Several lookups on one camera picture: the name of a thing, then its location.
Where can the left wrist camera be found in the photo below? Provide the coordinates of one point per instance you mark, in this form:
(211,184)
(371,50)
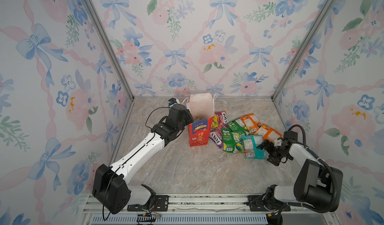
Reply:
(172,102)

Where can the orange snack bag front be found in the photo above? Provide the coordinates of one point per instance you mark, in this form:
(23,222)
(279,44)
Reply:
(268,133)

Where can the aluminium mounting rail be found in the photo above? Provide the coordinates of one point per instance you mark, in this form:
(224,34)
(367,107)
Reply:
(203,209)

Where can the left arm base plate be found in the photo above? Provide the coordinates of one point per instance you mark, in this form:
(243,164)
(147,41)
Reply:
(157,203)

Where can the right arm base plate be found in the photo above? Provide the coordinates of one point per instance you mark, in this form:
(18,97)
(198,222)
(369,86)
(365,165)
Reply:
(259,203)

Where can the orange snack bag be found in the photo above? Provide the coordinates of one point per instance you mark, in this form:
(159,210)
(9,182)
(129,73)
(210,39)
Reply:
(268,133)
(252,123)

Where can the green snack bag small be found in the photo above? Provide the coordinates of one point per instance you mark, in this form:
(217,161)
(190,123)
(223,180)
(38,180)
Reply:
(238,127)

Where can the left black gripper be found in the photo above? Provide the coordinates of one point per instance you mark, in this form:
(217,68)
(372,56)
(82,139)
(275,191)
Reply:
(187,116)

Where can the teal white snack bag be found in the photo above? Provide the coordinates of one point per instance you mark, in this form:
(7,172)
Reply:
(250,144)

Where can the green lime snack bag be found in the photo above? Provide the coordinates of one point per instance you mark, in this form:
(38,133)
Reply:
(231,142)

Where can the pink yellow Fox's candy bag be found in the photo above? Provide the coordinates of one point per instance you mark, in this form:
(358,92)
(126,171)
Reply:
(220,118)

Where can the purple Fox's candy bag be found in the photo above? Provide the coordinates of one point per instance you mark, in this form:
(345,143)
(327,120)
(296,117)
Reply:
(217,137)

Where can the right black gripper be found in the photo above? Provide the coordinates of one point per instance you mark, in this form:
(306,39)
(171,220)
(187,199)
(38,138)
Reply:
(264,144)

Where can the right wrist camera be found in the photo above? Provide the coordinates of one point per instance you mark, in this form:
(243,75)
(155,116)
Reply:
(278,142)

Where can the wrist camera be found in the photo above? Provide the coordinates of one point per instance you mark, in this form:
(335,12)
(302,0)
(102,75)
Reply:
(278,142)
(172,102)

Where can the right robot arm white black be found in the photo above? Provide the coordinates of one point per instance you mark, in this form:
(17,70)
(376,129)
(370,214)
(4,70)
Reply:
(317,187)

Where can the red pink paper bag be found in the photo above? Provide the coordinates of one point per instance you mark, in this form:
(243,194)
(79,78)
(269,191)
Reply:
(202,108)

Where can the orange snack bag rear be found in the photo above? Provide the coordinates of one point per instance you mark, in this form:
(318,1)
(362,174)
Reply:
(252,123)

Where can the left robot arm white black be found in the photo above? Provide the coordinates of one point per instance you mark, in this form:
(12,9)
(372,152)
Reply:
(111,184)

